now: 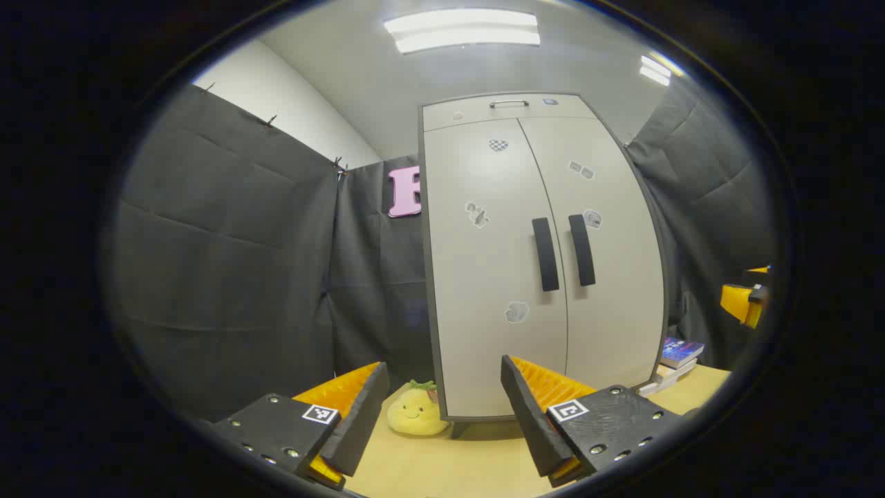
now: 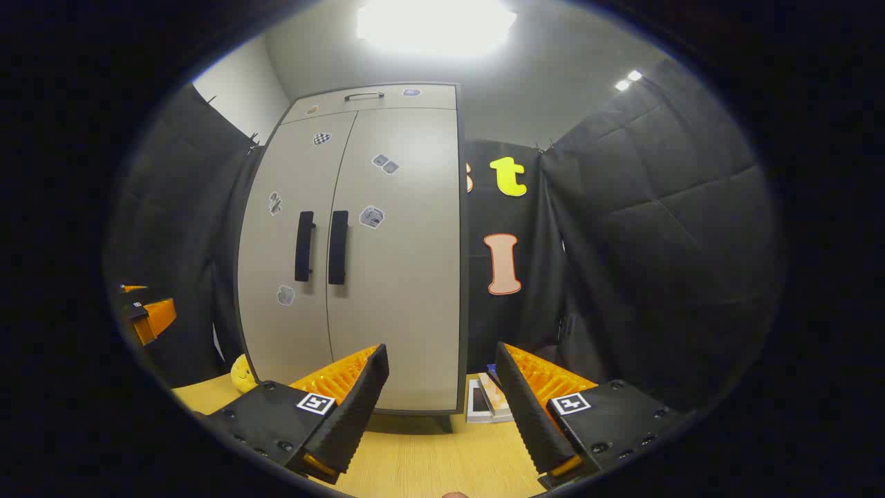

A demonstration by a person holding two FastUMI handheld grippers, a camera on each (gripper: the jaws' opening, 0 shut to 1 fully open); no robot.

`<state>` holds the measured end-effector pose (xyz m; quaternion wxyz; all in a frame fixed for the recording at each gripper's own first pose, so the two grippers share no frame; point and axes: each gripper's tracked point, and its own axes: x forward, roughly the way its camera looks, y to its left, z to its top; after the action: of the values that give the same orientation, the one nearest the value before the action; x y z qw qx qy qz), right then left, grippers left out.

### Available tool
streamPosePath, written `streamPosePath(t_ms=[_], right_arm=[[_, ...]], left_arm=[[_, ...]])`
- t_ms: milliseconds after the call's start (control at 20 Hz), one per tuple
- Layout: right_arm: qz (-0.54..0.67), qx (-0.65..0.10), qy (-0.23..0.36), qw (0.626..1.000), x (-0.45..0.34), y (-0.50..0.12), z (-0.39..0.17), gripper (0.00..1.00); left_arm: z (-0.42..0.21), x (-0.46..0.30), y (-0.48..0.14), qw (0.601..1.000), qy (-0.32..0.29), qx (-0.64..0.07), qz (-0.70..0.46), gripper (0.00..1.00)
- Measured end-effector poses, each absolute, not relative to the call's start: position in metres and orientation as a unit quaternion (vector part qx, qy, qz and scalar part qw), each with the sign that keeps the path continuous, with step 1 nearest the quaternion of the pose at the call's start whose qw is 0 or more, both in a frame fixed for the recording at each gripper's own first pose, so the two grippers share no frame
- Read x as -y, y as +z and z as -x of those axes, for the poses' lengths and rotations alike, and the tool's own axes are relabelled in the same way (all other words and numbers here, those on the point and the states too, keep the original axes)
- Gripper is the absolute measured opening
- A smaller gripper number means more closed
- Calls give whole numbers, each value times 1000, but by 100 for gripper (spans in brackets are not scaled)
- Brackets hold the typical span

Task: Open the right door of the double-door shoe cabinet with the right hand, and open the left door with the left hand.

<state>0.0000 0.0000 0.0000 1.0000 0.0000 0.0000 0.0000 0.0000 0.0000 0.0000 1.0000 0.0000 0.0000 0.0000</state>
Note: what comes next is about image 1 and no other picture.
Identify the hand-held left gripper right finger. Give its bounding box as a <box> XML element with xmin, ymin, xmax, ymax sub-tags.
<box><xmin>501</xmin><ymin>355</ymin><xmax>685</xmax><ymax>488</ymax></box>

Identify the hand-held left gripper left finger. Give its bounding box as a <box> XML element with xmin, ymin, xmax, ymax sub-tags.
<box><xmin>211</xmin><ymin>361</ymin><xmax>390</xmax><ymax>492</ymax></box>

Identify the grey shoe cabinet door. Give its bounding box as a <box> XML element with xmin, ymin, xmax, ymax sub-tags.
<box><xmin>517</xmin><ymin>116</ymin><xmax>666</xmax><ymax>389</ymax></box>
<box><xmin>422</xmin><ymin>118</ymin><xmax>569</xmax><ymax>421</ymax></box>

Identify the black door handle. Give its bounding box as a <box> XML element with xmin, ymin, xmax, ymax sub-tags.
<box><xmin>568</xmin><ymin>214</ymin><xmax>597</xmax><ymax>287</ymax></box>
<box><xmin>532</xmin><ymin>217</ymin><xmax>560</xmax><ymax>293</ymax></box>

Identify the grey double-door shoe cabinet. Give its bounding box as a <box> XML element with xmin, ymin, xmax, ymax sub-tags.
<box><xmin>418</xmin><ymin>92</ymin><xmax>670</xmax><ymax>439</ymax></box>

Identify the yellow smiling plush toy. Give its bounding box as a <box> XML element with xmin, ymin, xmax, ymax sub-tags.
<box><xmin>386</xmin><ymin>379</ymin><xmax>450</xmax><ymax>437</ymax></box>

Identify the blue book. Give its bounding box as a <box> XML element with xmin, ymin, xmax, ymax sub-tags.
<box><xmin>662</xmin><ymin>337</ymin><xmax>705</xmax><ymax>369</ymax></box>

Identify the stack of white books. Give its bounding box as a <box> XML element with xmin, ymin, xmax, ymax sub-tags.
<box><xmin>637</xmin><ymin>358</ymin><xmax>698</xmax><ymax>397</ymax></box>

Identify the black backdrop cloth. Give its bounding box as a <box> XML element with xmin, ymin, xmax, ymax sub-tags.
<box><xmin>114</xmin><ymin>83</ymin><xmax>779</xmax><ymax>423</ymax></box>

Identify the small ceiling light panel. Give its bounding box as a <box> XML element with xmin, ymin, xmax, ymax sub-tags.
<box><xmin>639</xmin><ymin>54</ymin><xmax>675</xmax><ymax>87</ymax></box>

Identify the large ceiling light panel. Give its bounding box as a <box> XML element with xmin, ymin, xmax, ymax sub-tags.
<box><xmin>384</xmin><ymin>8</ymin><xmax>541</xmax><ymax>55</ymax></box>

